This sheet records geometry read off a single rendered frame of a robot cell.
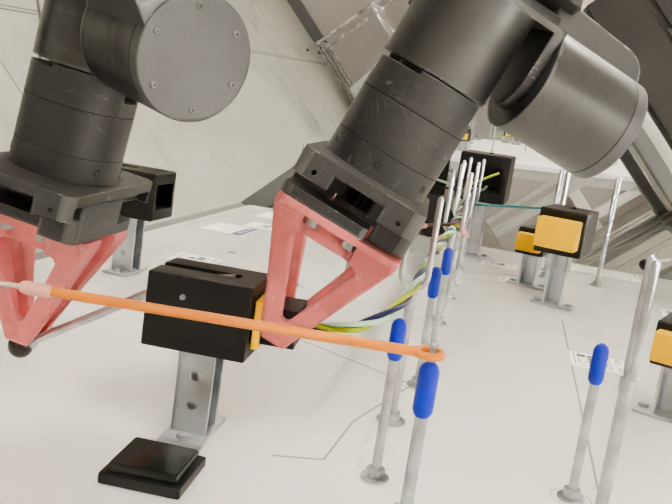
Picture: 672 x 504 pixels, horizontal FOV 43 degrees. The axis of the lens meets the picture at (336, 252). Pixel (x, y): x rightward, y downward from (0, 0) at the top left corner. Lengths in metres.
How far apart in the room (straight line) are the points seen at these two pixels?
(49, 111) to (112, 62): 0.07
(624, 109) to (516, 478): 0.21
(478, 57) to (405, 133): 0.05
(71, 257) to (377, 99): 0.17
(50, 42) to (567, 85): 0.25
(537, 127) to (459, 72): 0.05
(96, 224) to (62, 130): 0.05
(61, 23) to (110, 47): 0.06
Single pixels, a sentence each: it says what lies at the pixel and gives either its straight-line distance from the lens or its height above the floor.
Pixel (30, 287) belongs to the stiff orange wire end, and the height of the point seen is 1.13.
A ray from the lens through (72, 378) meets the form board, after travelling 0.55.
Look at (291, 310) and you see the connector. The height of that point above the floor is 1.17.
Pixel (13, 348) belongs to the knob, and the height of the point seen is 1.02.
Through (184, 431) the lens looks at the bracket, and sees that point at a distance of 0.48.
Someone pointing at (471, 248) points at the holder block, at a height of 1.15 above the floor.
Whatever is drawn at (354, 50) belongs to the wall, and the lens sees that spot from 8.00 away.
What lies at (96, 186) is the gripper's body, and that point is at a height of 1.12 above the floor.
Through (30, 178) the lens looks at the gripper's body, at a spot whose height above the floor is 1.11.
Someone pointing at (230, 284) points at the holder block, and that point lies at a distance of 0.44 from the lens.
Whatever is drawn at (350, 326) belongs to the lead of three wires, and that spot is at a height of 1.19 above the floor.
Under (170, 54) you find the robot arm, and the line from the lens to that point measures 0.38.
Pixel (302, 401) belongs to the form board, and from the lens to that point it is 0.55.
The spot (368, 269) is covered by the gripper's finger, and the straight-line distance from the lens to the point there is 0.41.
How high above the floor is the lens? 1.32
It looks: 16 degrees down
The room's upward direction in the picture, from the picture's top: 58 degrees clockwise
